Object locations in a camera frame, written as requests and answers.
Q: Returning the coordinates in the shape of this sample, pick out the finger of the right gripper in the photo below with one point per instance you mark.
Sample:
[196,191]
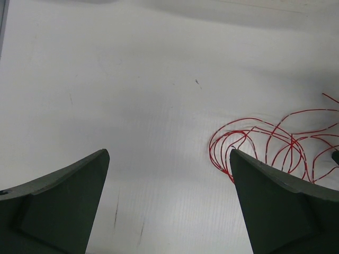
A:
[335,156]

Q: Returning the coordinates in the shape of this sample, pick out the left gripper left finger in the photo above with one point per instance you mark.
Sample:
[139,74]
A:
[54,213]

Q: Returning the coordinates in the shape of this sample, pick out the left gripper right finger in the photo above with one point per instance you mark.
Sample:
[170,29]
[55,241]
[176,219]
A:
[283,213]

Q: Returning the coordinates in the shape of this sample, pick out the left aluminium frame post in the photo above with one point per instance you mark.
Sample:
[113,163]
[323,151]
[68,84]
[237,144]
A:
[4,6]

